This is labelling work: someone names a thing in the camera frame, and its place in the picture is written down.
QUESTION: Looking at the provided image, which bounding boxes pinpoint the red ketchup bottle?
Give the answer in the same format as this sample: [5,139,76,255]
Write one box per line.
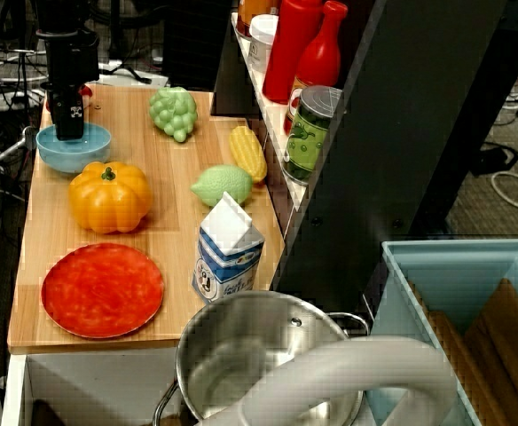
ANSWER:
[262,0,324,106]

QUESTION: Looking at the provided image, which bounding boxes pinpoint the red orange plate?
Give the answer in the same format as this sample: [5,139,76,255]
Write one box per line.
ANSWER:
[40,242,166,340]

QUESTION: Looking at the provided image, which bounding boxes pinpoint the light blue plastic bowl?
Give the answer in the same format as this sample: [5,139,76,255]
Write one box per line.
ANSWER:
[35,122,113,175]

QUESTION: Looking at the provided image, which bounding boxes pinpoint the white cable bundle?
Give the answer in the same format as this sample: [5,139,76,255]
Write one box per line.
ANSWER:
[0,48,50,83]

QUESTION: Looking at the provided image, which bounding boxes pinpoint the white lidded jar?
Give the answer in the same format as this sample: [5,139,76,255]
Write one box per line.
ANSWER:
[247,13,280,75]

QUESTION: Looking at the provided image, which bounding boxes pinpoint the white looped cable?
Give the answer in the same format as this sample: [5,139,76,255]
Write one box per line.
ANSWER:
[491,170,518,210]

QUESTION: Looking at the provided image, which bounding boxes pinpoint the blue white toy milk carton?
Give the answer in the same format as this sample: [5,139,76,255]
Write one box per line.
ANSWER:
[192,191,265,305]

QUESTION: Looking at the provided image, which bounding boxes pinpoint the long white power strip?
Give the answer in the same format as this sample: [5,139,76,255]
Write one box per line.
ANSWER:
[0,90,48,111]

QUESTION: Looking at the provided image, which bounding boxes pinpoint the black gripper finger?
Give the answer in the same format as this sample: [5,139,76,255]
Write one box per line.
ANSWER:
[46,87,59,127]
[55,85,86,142]

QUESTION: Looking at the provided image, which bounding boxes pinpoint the red bottle with label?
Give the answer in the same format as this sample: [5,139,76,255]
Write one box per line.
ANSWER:
[283,0,349,136]

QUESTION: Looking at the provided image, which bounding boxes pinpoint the silver metal bar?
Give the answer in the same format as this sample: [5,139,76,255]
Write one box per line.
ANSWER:
[0,126,37,164]

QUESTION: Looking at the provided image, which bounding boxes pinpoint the yellow toy corn cob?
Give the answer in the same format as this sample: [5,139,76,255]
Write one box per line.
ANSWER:
[228,125,269,184]

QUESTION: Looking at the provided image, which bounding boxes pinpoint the light blue plastic bin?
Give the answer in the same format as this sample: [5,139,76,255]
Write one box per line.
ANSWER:
[366,239,518,426]

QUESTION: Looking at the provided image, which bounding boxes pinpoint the brown wooden boards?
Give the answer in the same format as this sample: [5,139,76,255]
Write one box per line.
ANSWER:
[407,277,518,426]

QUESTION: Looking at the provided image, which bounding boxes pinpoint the orange toy bell pepper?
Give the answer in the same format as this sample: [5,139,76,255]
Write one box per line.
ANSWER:
[67,161,153,235]

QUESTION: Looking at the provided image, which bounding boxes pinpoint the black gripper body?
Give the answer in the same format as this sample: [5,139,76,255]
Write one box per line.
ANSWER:
[35,28,101,91]

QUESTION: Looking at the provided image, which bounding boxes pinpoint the white shelf board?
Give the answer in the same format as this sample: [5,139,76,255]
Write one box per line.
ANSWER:
[231,12,308,211]

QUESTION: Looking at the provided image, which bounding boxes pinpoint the orange bottle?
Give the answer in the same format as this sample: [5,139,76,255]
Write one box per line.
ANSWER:
[236,0,282,39]

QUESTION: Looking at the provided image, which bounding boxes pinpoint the white power strip box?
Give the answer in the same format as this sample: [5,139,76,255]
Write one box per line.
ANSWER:
[95,59,170,89]

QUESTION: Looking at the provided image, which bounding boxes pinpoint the green toy grape bunch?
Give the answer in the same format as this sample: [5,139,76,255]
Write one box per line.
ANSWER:
[147,86,199,144]

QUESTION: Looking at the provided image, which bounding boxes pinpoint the green toy lemon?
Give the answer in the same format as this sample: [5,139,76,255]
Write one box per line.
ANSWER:
[190,164,255,208]

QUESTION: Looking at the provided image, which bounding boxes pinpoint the dark shelf side panel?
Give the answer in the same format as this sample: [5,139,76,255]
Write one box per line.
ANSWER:
[270,0,508,314]

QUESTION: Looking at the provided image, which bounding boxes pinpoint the stainless steel pot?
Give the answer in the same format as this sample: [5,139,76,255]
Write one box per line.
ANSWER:
[152,290,371,426]

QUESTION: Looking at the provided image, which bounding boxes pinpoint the green peas can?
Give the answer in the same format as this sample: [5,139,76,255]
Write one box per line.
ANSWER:
[282,85,344,186]

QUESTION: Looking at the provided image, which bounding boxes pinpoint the grey curved toy faucet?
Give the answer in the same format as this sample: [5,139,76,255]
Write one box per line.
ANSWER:
[196,335,459,426]

